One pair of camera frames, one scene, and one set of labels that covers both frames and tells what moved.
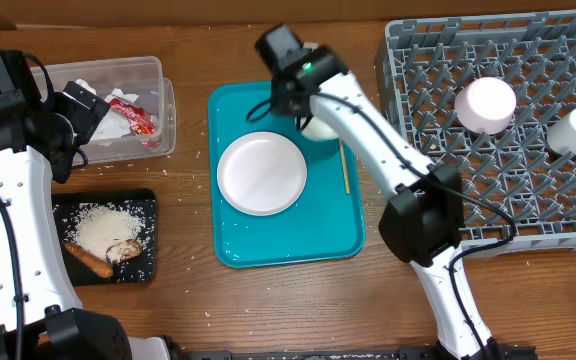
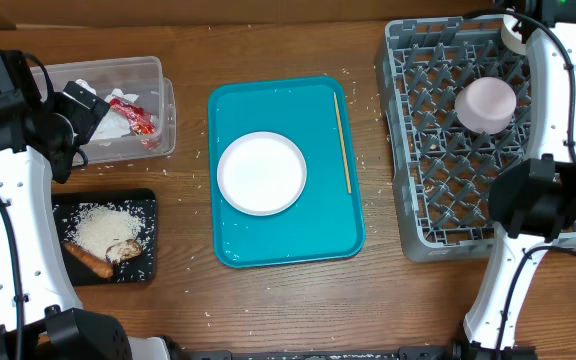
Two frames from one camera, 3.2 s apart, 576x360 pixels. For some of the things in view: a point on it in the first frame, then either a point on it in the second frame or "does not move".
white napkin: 84,84 does not move
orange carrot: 89,260 does not move
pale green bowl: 317,128 to 512,38
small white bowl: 484,105 does not move
